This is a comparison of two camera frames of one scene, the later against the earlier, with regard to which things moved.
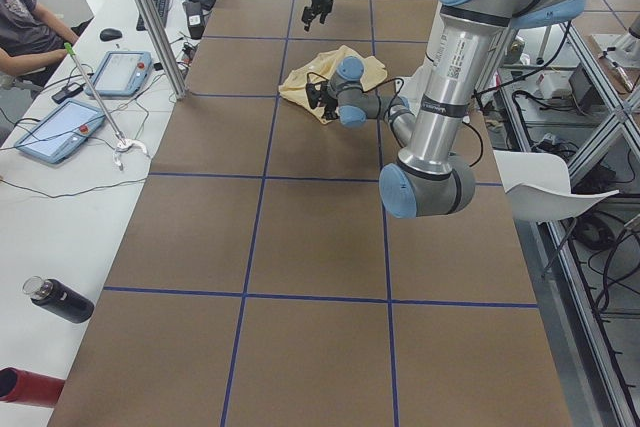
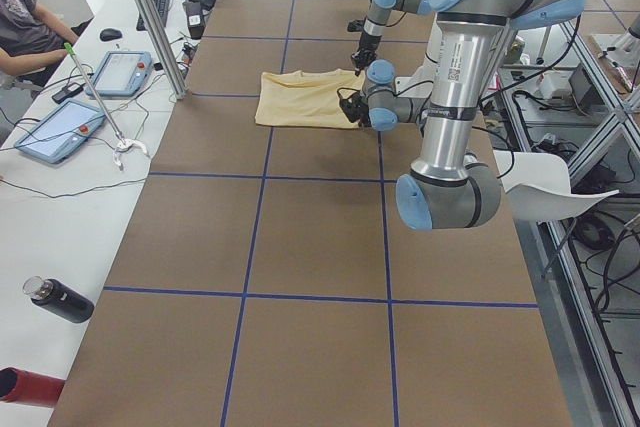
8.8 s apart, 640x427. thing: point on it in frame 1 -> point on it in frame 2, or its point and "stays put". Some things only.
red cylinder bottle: x=24 y=386 stays put
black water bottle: x=58 y=299 stays put
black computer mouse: x=108 y=34 stays put
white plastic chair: x=538 y=186 stays put
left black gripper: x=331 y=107 -> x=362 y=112
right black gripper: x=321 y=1 -> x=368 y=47
